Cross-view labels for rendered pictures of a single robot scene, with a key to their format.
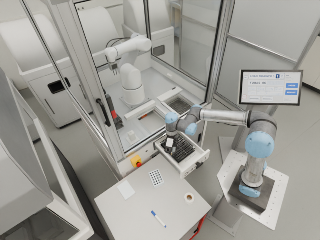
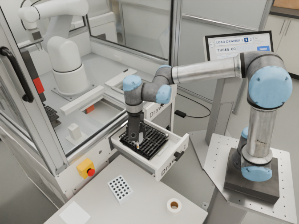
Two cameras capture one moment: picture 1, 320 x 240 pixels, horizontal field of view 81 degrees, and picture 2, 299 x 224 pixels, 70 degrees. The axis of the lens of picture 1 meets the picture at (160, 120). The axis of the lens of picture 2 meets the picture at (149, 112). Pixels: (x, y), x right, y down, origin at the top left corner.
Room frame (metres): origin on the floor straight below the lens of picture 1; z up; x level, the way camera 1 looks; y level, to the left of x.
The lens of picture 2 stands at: (0.05, 0.06, 1.78)
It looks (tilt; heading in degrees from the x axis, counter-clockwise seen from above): 40 degrees down; 345
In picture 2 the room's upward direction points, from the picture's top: 2 degrees counter-clockwise
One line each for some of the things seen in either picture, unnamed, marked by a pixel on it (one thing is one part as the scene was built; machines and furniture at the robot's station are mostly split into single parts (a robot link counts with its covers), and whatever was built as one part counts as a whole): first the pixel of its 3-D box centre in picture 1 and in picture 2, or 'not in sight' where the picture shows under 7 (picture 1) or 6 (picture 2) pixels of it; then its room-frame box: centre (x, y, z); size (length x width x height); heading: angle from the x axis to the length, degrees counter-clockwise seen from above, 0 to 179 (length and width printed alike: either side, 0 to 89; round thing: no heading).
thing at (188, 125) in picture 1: (187, 125); (157, 90); (0.73, -0.16, 1.29); 0.11 x 0.11 x 0.08; 58
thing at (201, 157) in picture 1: (195, 164); (173, 156); (0.71, -0.24, 0.87); 0.29 x 0.02 x 0.11; 125
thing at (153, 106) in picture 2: not in sight; (159, 104); (1.15, -0.31, 0.87); 0.29 x 0.02 x 0.11; 125
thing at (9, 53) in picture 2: (105, 114); (19, 78); (0.71, 0.29, 1.45); 0.05 x 0.03 x 0.19; 35
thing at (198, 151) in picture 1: (176, 146); (142, 139); (0.88, -0.12, 0.86); 0.40 x 0.26 x 0.06; 35
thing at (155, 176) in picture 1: (156, 178); (120, 189); (0.66, 0.06, 0.78); 0.12 x 0.08 x 0.04; 20
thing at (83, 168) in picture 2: (136, 161); (86, 168); (0.76, 0.20, 0.88); 0.07 x 0.05 x 0.07; 125
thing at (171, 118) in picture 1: (171, 121); (133, 90); (0.77, -0.07, 1.29); 0.09 x 0.08 x 0.11; 58
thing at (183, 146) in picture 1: (177, 147); (143, 140); (0.87, -0.12, 0.87); 0.22 x 0.18 x 0.06; 35
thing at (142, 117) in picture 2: (171, 136); (135, 118); (0.78, -0.07, 1.13); 0.09 x 0.08 x 0.12; 161
